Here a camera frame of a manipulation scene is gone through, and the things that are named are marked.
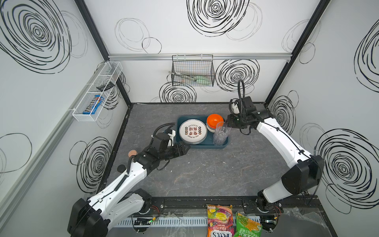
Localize orange bowl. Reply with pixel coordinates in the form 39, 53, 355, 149
206, 114, 224, 129

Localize white plate red characters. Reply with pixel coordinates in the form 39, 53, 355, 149
179, 119, 208, 145

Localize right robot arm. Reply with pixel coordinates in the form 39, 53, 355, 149
227, 96, 325, 213

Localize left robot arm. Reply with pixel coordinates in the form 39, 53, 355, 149
67, 133, 190, 237

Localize dark cap bottle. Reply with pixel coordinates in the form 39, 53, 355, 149
117, 165, 126, 173

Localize green item in basket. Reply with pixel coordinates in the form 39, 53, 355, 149
194, 76, 212, 86

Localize metal tongs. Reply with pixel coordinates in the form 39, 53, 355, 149
169, 71, 197, 82

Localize blue candy packet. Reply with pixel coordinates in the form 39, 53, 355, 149
83, 95, 104, 115

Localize pink fruit candy bag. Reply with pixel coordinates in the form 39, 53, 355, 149
207, 204, 235, 237

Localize green snack bag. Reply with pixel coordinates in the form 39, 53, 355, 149
234, 212, 262, 237

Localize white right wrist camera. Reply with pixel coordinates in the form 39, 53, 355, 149
231, 102, 239, 115

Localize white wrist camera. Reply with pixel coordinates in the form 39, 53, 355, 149
165, 128, 176, 147
231, 102, 239, 115

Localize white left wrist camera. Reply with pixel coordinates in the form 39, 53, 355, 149
165, 128, 176, 147

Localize black wire basket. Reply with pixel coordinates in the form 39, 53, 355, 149
170, 54, 216, 87

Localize white slotted cable duct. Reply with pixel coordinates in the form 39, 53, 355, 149
115, 217, 208, 228

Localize white wire shelf basket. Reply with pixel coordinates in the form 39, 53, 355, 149
73, 61, 122, 122

